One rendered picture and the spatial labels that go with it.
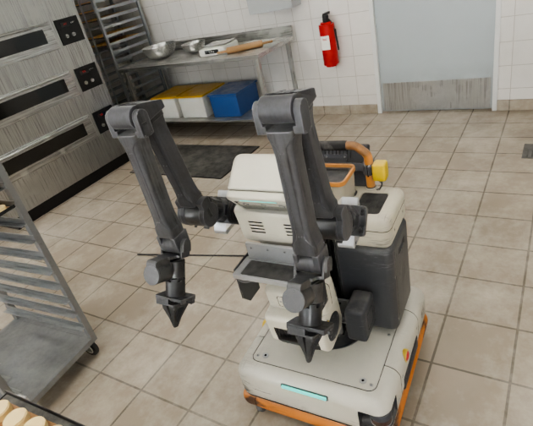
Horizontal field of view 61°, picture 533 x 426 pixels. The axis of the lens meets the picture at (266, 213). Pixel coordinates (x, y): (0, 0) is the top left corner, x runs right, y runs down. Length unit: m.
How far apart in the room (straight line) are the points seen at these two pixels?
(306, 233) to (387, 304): 0.81
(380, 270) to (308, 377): 0.48
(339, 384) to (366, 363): 0.13
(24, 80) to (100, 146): 0.94
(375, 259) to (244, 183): 0.61
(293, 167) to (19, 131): 3.77
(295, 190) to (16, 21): 3.92
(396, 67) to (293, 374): 3.54
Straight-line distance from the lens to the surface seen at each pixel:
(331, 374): 1.77
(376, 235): 1.58
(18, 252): 2.45
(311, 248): 1.03
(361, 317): 1.63
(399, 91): 4.80
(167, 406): 2.26
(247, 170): 1.28
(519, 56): 4.52
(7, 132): 4.47
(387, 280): 1.69
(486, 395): 2.08
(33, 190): 4.59
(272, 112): 0.90
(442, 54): 4.62
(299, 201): 0.97
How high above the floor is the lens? 1.64
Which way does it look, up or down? 29 degrees down
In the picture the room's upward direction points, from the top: 14 degrees counter-clockwise
